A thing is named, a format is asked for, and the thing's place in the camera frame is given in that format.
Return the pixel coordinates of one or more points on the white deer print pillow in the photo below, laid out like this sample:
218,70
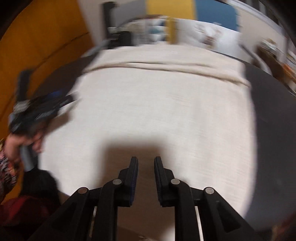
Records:
208,36

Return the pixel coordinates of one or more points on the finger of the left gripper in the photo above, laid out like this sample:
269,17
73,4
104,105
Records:
60,102
54,96

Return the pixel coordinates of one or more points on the grey yellow blue armchair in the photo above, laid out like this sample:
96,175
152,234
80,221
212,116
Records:
115,16

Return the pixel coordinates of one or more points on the person left forearm patterned sleeve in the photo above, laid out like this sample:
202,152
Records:
8,174

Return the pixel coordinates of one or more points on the geometric triangle print pillow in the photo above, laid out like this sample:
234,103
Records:
149,31

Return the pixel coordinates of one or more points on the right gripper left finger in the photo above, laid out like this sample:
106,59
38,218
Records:
93,213

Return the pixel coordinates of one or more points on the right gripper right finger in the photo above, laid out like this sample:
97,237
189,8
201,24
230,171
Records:
199,214

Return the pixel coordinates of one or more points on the wooden wardrobe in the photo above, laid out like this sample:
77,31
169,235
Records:
43,37

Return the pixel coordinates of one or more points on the black handbag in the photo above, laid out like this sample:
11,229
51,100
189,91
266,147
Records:
120,39

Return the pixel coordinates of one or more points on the cream knitted sweater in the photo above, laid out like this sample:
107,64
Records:
191,107

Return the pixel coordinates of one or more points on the person left hand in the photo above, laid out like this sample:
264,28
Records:
14,142

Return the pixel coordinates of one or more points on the wooden side table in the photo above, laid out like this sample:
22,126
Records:
280,71

